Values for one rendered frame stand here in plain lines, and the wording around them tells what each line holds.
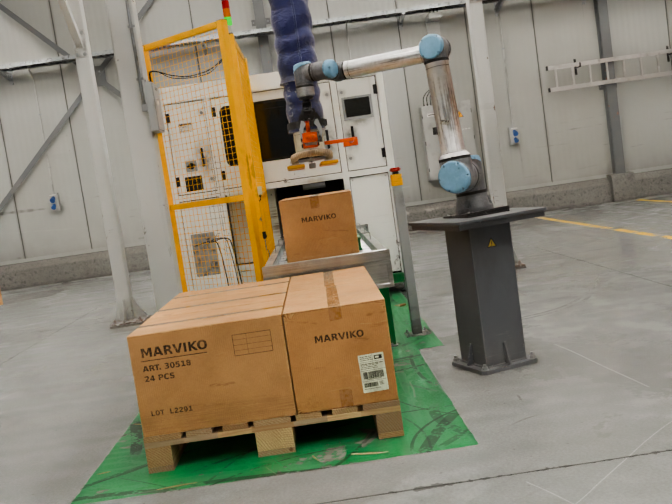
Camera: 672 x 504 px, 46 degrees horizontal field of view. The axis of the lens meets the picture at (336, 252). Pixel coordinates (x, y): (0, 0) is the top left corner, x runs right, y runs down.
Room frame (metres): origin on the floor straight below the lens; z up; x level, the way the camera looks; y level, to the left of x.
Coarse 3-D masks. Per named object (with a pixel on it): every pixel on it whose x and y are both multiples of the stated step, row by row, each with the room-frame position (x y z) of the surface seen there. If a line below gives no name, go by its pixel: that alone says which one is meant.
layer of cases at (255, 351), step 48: (240, 288) 3.98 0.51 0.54; (288, 288) 3.71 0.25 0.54; (336, 288) 3.47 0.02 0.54; (144, 336) 2.97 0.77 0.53; (192, 336) 2.98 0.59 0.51; (240, 336) 2.98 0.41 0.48; (288, 336) 2.98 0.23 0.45; (336, 336) 2.99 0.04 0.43; (384, 336) 2.99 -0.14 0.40; (144, 384) 2.97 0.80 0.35; (192, 384) 2.98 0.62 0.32; (240, 384) 2.98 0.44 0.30; (288, 384) 2.98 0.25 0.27; (336, 384) 2.99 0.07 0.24; (384, 384) 2.99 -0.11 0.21; (144, 432) 2.97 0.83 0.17
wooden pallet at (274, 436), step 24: (360, 408) 3.02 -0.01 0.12; (384, 408) 2.99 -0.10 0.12; (192, 432) 2.97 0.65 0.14; (216, 432) 2.98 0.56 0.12; (240, 432) 2.98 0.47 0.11; (264, 432) 2.98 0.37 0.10; (288, 432) 2.98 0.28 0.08; (384, 432) 2.99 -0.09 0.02; (168, 456) 2.97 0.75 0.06; (264, 456) 2.98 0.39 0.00
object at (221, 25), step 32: (192, 32) 5.16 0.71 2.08; (224, 32) 5.00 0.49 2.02; (224, 64) 5.01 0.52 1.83; (224, 96) 5.08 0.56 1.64; (192, 128) 5.27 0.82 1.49; (224, 160) 5.13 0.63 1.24; (224, 192) 5.15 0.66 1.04; (256, 224) 5.02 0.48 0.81; (192, 256) 5.39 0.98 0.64; (256, 256) 5.00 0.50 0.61
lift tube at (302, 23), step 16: (272, 0) 4.54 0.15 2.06; (288, 0) 4.51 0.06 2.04; (304, 0) 4.56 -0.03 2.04; (272, 16) 4.57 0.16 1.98; (288, 16) 4.50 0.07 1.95; (304, 16) 4.53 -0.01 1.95; (288, 32) 4.51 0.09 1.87; (304, 32) 4.52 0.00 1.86; (288, 48) 4.51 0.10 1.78; (304, 48) 4.52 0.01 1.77; (288, 64) 4.51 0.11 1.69; (288, 80) 4.52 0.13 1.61
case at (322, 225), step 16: (336, 192) 4.40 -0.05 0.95; (288, 208) 4.31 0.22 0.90; (304, 208) 4.31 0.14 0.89; (320, 208) 4.31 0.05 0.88; (336, 208) 4.31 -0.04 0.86; (352, 208) 4.31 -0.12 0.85; (288, 224) 4.31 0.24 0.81; (304, 224) 4.31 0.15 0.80; (320, 224) 4.31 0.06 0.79; (336, 224) 4.31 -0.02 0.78; (352, 224) 4.31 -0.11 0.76; (288, 240) 4.31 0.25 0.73; (304, 240) 4.31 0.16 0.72; (320, 240) 4.31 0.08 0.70; (336, 240) 4.31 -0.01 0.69; (352, 240) 4.31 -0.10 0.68; (288, 256) 4.31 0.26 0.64; (304, 256) 4.31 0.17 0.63; (320, 256) 4.31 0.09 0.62
